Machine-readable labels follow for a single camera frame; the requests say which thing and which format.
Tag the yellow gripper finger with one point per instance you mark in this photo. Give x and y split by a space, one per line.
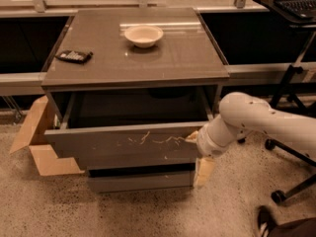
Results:
204 169
192 138

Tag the grey top drawer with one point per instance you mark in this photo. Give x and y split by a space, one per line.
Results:
130 128

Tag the grey drawer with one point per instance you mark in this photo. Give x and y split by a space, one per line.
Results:
141 178
130 128

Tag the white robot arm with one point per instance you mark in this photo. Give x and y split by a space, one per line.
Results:
239 115

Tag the grey lower drawer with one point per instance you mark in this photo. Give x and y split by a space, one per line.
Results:
141 178

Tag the grey drawer cabinet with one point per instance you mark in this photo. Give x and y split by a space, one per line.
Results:
183 57

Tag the black office chair base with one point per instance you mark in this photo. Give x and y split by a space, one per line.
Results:
268 174

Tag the black shoe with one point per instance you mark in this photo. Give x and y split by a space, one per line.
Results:
266 223

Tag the white bowl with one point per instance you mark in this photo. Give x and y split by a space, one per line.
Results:
143 36

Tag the brown cardboard box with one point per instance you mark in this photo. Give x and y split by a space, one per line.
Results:
39 119

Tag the black laptop stand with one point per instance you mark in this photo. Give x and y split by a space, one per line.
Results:
294 68

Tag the black laptop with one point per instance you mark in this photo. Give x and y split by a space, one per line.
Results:
296 0

